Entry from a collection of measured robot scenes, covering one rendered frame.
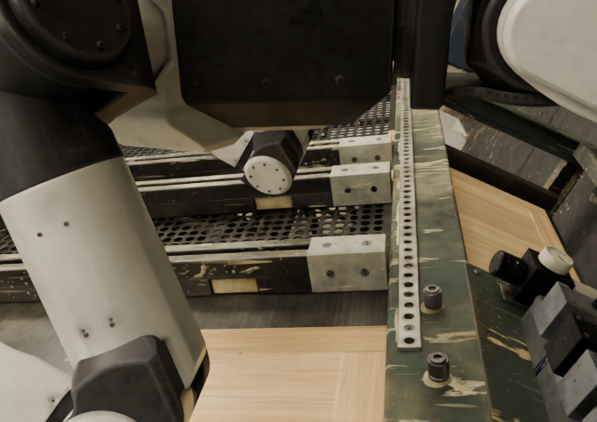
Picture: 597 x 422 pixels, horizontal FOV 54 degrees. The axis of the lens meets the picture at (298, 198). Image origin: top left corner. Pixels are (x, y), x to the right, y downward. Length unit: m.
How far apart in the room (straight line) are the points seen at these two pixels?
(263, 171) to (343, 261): 0.19
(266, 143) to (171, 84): 0.39
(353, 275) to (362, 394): 0.25
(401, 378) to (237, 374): 0.23
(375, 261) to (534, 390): 0.31
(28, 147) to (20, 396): 0.18
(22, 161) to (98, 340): 0.12
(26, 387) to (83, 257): 0.12
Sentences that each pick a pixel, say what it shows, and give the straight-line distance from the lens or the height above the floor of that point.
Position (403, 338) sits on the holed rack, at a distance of 0.76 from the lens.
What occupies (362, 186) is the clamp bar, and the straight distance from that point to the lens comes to 1.23.
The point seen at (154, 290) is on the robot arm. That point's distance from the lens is 0.41.
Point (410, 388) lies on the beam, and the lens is 0.71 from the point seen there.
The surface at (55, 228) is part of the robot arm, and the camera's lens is 0.40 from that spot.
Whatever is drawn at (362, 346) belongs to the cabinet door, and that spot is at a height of 0.92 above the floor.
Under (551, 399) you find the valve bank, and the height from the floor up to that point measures 0.74.
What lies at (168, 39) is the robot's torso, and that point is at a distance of 0.50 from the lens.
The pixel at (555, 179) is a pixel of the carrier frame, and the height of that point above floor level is 0.18.
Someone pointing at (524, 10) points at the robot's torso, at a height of 0.99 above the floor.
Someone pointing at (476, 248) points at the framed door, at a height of 0.58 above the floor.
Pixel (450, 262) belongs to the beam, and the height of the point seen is 0.82.
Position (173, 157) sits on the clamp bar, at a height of 1.40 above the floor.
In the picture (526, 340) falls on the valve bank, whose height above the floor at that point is 0.74.
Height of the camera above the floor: 1.10
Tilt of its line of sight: 1 degrees down
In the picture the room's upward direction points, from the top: 66 degrees counter-clockwise
